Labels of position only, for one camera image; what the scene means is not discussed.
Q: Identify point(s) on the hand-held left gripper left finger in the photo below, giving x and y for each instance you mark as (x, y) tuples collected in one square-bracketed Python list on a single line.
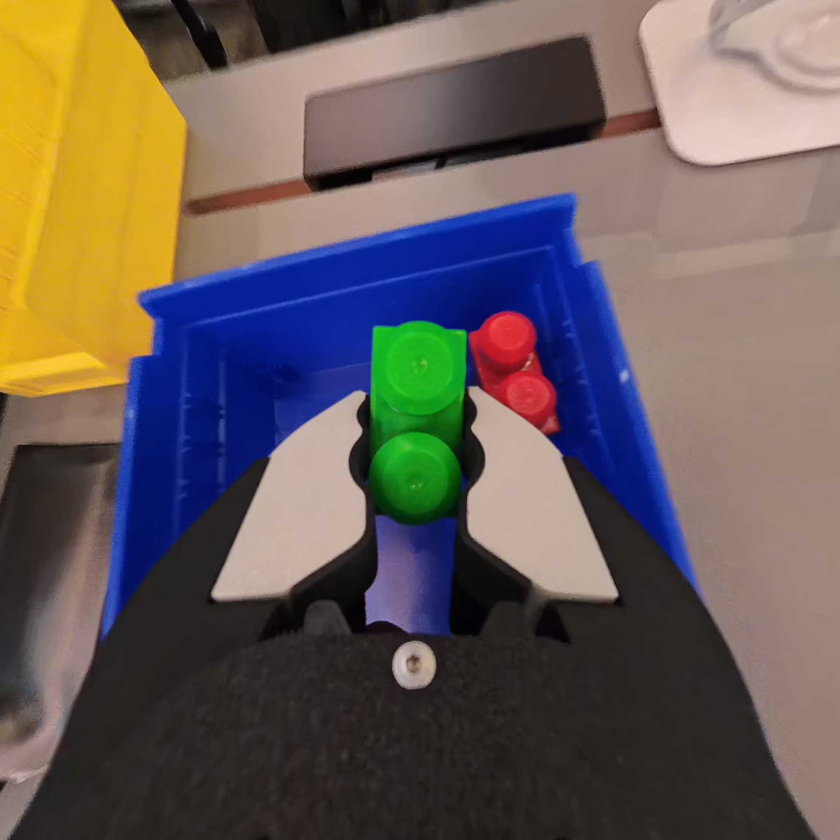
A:
[(289, 525)]

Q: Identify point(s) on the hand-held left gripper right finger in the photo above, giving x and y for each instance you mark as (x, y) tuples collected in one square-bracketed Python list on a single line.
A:
[(538, 525)]

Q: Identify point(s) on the red two-stud toy block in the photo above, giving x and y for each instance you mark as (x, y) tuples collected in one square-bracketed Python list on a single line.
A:
[(519, 374)]

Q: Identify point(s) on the blue plastic bin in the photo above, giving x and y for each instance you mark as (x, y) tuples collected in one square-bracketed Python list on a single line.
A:
[(184, 394)]

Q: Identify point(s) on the green two-stud toy block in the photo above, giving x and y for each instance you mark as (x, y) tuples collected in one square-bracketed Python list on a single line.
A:
[(416, 394)]

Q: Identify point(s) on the grey flat metal plate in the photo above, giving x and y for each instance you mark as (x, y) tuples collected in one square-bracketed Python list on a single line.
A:
[(53, 591)]

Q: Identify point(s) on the yellow plastic bin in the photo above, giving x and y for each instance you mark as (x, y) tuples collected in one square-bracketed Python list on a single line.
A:
[(79, 197)]

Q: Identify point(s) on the black flat panel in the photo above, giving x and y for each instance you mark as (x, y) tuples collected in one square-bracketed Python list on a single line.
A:
[(453, 112)]

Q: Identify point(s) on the white book stand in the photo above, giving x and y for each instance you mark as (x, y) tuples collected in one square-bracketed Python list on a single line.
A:
[(735, 125)]

